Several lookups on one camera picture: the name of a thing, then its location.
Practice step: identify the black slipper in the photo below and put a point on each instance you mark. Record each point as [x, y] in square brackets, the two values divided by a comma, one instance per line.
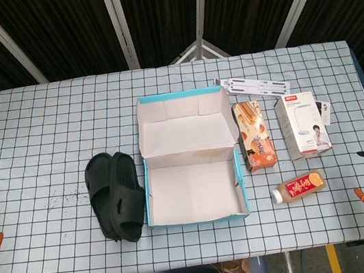
[96, 177]
[128, 200]

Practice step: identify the white desk lamp box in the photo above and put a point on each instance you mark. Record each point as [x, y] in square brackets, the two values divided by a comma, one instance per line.
[304, 124]

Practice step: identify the orange snack box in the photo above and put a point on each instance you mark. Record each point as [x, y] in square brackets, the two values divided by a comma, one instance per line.
[255, 138]

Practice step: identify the light blue shoebox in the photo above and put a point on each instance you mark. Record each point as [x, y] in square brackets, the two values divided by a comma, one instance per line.
[194, 190]

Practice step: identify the brown drink bottle red label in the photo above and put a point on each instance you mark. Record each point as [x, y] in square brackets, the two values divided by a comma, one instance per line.
[301, 187]

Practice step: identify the small printed leaflet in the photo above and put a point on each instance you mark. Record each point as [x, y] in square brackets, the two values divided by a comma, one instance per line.
[325, 112]

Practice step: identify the blue checkered tablecloth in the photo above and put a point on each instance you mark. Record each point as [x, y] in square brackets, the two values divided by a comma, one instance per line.
[46, 130]

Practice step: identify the metal table leg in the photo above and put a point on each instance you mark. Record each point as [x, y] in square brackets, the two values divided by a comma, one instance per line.
[288, 268]

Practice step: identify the brown paper bag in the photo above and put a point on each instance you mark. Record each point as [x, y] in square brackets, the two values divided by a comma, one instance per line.
[230, 267]

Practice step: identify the white perforated metal bracket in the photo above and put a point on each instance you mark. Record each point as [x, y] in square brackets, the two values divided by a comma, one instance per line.
[253, 85]

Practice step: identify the white triangular frame foot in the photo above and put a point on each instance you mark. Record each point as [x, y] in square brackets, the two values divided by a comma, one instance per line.
[186, 54]

